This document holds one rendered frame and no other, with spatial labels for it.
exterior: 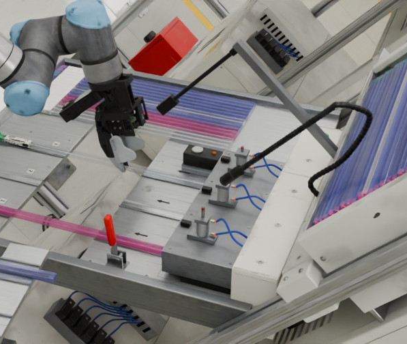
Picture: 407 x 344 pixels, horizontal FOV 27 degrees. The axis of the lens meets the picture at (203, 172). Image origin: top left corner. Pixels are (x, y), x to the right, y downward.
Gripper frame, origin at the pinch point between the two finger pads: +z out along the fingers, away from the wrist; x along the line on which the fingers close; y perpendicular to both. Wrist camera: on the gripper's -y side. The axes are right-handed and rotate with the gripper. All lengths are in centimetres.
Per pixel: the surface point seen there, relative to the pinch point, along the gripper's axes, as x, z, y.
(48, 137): 4.9, -3.6, -19.4
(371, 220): -34, -12, 60
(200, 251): -26.0, 1.4, 27.5
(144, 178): -1.8, 2.3, 5.5
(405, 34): 113, 23, 39
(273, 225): -17.0, 1.8, 38.0
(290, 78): 110, 35, 1
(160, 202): -8.1, 3.7, 11.6
